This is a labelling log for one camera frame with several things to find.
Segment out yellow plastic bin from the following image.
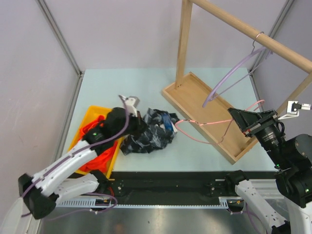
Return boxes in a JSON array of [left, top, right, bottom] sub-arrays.
[[68, 106, 124, 179]]

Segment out dark patterned shorts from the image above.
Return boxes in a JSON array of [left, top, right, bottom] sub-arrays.
[[120, 108, 180, 155]]

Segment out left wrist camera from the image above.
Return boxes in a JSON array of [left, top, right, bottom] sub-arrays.
[[119, 95, 140, 117]]

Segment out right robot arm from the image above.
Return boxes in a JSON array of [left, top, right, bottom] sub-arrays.
[[225, 108, 312, 234]]

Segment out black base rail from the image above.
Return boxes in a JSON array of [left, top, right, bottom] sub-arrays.
[[79, 171, 244, 198]]

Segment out pink wire hanger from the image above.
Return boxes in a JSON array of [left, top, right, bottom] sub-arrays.
[[175, 99, 265, 145]]

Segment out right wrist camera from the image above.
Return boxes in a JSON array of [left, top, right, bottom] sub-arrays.
[[278, 100, 312, 120]]

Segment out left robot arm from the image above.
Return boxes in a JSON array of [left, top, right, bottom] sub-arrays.
[[18, 107, 147, 219]]

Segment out orange shorts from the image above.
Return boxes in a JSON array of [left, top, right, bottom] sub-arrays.
[[79, 115, 117, 173]]

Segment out wooden clothes rack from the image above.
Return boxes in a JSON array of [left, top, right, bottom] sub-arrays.
[[161, 0, 312, 165]]

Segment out lilac wire hanger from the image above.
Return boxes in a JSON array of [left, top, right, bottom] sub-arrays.
[[202, 31, 273, 108]]

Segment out white cable duct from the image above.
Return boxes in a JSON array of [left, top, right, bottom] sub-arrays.
[[56, 196, 229, 209]]

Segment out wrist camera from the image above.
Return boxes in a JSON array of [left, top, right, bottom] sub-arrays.
[[278, 100, 312, 120], [119, 95, 140, 117]]

